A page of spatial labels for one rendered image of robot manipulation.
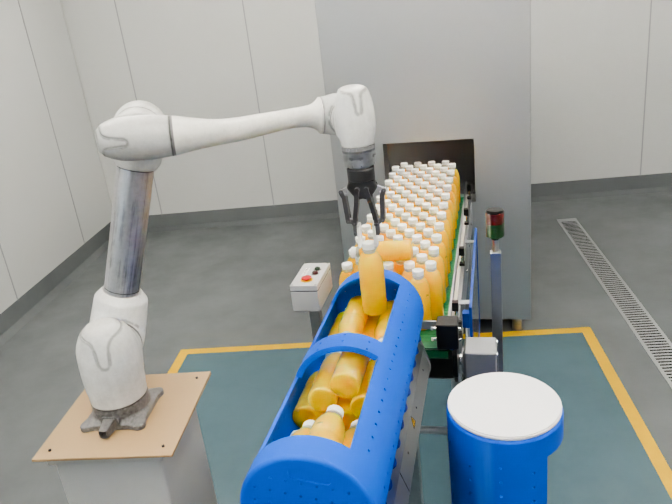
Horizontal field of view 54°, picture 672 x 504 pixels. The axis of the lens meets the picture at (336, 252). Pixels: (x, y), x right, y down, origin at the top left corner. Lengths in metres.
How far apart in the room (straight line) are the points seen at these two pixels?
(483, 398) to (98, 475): 1.03
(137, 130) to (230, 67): 4.63
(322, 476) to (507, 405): 0.59
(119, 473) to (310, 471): 0.75
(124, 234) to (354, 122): 0.71
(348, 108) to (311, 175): 4.64
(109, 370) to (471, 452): 0.94
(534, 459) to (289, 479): 0.62
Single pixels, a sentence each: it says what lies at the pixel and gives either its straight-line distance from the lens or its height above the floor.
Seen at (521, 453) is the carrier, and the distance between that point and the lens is 1.64.
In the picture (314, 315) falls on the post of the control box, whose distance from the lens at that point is 2.41.
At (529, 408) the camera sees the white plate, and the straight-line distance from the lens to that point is 1.71.
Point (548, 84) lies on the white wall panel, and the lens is 6.26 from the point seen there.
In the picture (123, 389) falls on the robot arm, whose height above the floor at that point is 1.12.
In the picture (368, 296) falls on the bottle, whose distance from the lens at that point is 1.88.
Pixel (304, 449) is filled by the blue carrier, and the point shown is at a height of 1.23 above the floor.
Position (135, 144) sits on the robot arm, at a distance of 1.66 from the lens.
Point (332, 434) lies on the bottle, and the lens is 1.39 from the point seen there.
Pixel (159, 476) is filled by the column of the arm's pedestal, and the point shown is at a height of 0.90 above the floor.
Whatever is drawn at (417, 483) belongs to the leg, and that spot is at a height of 0.44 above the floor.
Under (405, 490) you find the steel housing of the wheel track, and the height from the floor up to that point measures 0.86.
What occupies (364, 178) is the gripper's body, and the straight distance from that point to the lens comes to 1.75.
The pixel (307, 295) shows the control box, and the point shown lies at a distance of 2.28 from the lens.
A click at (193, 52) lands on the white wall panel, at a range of 6.34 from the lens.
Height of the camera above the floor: 2.03
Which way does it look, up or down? 22 degrees down
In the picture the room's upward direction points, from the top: 7 degrees counter-clockwise
